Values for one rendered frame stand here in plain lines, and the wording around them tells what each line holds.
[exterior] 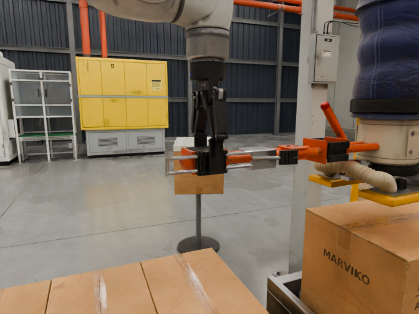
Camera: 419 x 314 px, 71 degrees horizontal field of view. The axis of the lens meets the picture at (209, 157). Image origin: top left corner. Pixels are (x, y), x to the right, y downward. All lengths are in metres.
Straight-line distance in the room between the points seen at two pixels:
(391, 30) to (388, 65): 0.09
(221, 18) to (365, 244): 0.74
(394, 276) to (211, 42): 0.75
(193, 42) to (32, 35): 10.87
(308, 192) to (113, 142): 6.42
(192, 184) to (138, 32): 9.51
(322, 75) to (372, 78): 1.14
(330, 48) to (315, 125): 0.49
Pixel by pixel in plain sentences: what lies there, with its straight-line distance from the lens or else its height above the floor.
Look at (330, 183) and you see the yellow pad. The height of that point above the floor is 1.10.
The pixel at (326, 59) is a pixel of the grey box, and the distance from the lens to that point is 2.09.
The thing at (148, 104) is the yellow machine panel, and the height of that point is 1.36.
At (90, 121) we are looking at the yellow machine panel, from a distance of 7.88.
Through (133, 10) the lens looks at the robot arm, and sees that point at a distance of 0.56.
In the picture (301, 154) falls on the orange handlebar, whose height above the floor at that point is 1.21.
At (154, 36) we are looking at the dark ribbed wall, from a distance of 11.60.
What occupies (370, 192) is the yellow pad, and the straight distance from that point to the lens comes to 0.89.
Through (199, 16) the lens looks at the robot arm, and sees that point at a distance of 0.61.
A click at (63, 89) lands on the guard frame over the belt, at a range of 7.85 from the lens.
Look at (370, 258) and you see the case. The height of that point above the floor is 0.90.
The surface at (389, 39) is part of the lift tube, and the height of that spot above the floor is 1.50.
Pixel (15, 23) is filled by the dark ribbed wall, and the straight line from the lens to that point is 11.58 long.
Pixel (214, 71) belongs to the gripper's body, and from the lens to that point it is 0.60.
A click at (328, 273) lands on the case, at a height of 0.76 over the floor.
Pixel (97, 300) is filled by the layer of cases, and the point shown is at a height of 0.54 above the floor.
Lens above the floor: 1.33
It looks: 10 degrees down
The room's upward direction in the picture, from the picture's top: straight up
